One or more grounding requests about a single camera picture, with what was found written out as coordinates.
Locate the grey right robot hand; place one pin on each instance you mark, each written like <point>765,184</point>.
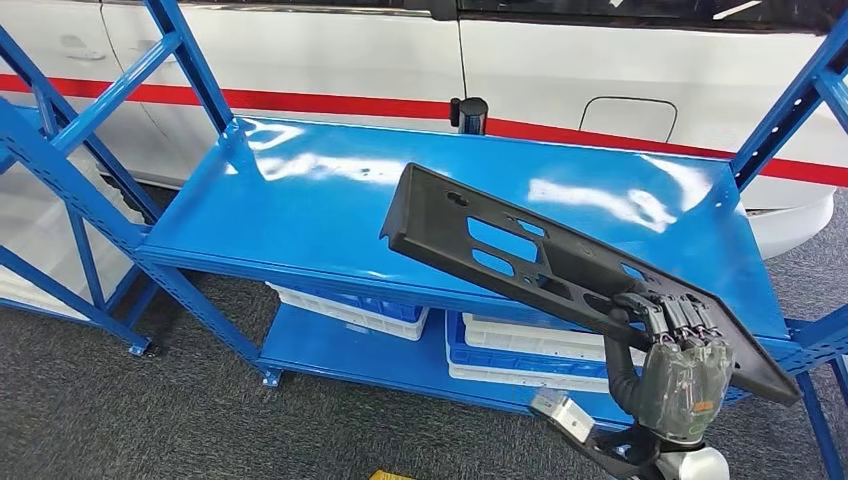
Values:
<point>686,391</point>

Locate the black plastic plate bracket part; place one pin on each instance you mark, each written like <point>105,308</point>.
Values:
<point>437,225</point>

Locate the yellow floor tape square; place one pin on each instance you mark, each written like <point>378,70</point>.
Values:
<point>391,476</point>

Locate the white car with red stripe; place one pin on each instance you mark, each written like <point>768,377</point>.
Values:
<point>318,53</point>

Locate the black cylindrical post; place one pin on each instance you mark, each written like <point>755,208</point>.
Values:
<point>470,116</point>

